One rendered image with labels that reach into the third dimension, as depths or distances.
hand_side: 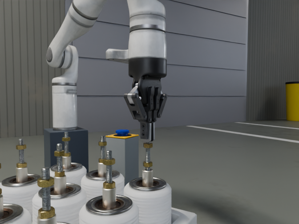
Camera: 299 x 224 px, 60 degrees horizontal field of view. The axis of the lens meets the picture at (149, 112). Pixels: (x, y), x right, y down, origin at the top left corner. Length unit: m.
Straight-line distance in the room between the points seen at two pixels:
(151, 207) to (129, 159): 0.27
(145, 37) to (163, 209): 0.32
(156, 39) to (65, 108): 0.61
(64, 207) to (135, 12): 0.37
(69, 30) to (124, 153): 0.46
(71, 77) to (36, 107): 2.13
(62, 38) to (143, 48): 0.53
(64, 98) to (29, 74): 2.13
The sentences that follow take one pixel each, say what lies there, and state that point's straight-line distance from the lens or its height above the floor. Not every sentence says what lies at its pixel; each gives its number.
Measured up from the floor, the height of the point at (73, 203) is 0.24.
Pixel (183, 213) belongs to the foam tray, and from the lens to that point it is 0.60.
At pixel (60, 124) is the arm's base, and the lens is 1.03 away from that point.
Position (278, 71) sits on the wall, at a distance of 5.79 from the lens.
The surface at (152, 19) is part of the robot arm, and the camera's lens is 0.50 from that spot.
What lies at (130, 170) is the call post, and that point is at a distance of 0.76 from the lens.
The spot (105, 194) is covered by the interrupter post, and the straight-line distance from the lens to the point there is 0.43.
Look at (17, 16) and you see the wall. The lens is 3.24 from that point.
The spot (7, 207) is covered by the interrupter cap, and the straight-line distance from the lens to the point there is 0.48.
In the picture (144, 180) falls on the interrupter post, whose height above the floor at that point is 0.26.
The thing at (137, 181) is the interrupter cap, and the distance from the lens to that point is 0.55.
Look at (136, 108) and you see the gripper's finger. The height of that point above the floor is 0.41.
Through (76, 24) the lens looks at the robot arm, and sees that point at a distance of 0.93.
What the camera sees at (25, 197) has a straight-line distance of 0.58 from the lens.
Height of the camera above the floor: 0.43
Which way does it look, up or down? 3 degrees down
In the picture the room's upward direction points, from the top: straight up
